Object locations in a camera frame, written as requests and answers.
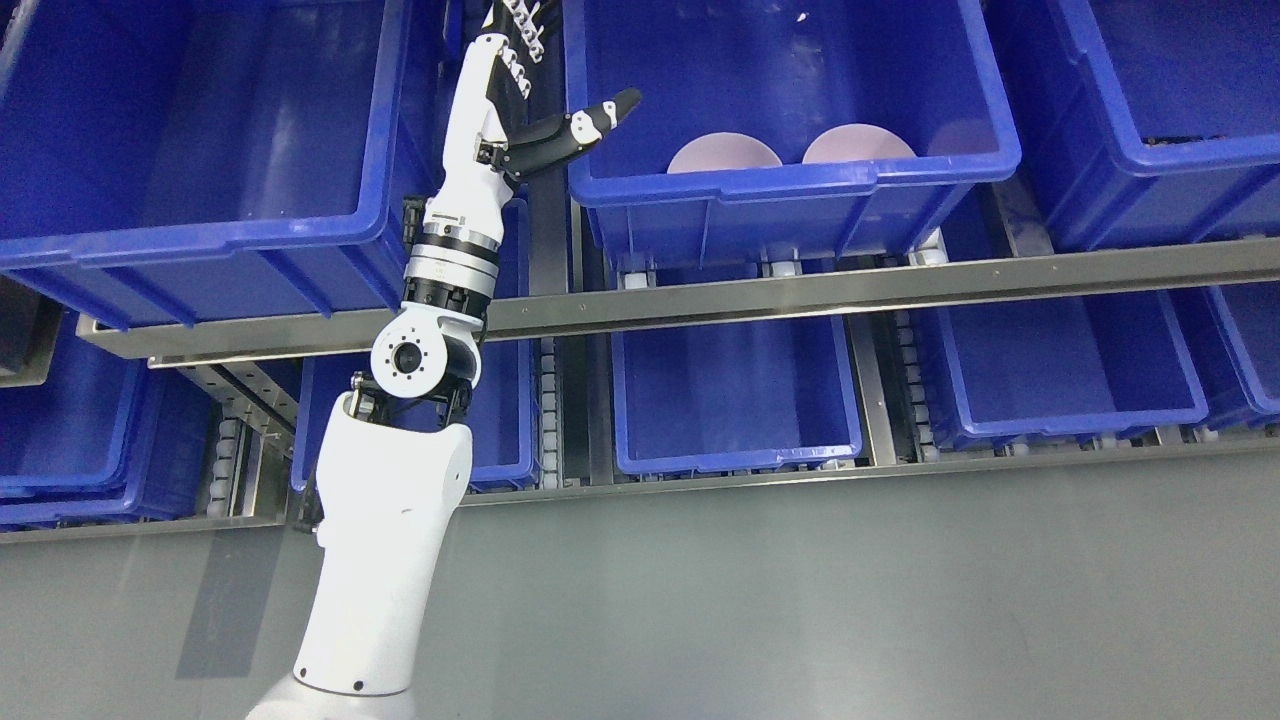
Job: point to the blue bin lower far right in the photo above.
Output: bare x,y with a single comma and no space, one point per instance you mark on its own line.
1232,332

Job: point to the blue bin lower left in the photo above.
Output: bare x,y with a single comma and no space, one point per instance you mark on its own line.
104,440

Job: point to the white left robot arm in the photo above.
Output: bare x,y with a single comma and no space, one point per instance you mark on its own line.
393,466

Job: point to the blue bin upper left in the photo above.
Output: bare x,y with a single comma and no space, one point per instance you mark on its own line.
180,162

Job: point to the blue bin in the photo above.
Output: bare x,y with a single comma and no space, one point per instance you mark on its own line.
703,399
180,162
782,72
1232,332
1039,370
1144,123
104,440

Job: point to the blue bin upper middle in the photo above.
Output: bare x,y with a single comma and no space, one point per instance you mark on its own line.
782,72

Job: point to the pink bowl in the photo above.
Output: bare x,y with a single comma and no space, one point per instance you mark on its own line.
722,151
856,142

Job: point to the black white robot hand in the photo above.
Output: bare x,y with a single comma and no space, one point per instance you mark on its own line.
490,146

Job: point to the metal shelf rack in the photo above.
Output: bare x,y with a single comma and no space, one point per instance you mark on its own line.
222,356

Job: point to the blue bin upper right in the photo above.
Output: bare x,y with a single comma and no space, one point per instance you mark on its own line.
1144,123

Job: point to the blue bin lower middle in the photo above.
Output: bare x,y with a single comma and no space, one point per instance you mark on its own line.
703,399

